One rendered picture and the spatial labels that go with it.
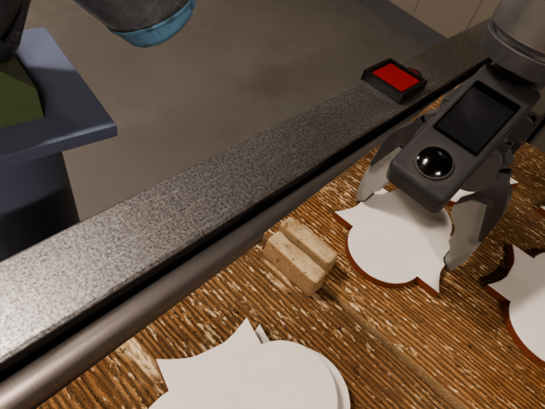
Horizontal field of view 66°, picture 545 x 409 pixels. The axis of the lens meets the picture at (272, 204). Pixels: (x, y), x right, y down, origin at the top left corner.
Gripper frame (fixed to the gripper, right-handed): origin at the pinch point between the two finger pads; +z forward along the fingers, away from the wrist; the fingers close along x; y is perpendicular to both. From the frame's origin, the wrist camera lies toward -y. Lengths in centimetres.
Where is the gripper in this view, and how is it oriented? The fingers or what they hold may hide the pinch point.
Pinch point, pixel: (401, 233)
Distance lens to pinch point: 44.4
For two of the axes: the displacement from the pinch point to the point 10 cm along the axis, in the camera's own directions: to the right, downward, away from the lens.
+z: -2.1, 6.6, 7.2
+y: 6.5, -4.5, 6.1
